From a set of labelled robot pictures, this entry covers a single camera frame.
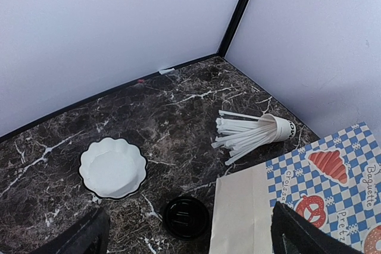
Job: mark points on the stack of black lids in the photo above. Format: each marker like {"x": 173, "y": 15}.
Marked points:
{"x": 186, "y": 218}

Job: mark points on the right black corner post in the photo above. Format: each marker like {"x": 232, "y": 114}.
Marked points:
{"x": 232, "y": 27}

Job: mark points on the patterned paper takeout bag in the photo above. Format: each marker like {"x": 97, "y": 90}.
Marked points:
{"x": 334, "y": 183}

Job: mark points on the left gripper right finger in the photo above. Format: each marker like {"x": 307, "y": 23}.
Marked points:
{"x": 291, "y": 233}

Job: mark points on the white fluted ceramic bowl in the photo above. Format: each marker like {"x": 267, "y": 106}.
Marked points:
{"x": 112, "y": 168}

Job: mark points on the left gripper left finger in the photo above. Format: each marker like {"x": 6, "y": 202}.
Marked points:
{"x": 88, "y": 235}

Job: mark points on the bundle of white wrapped straws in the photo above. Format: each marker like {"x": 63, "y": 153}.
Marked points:
{"x": 241, "y": 133}

